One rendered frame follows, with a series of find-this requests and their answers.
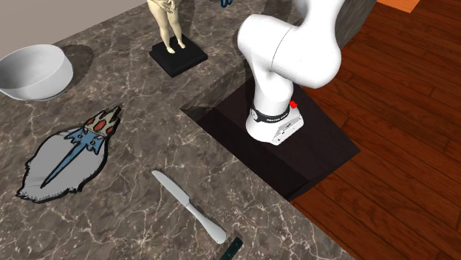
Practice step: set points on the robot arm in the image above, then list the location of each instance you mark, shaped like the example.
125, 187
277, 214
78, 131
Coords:
288, 57

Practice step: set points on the dark robot stand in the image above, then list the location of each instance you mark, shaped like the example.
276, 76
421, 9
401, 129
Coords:
309, 158

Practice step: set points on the white table knife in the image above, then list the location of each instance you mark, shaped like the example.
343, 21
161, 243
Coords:
187, 203

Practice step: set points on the beige figure on black base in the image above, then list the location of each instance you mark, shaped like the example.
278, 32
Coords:
178, 54

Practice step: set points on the dark green flat object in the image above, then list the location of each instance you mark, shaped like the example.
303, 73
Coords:
231, 249

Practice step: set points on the small blue object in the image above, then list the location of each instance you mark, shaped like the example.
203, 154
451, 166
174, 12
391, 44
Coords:
226, 3

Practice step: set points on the flat bearded king figure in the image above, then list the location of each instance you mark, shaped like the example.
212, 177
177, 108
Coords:
65, 158

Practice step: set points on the white bowl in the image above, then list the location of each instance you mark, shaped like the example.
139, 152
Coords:
34, 72

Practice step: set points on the orange rug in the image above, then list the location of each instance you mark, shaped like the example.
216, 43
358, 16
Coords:
398, 3

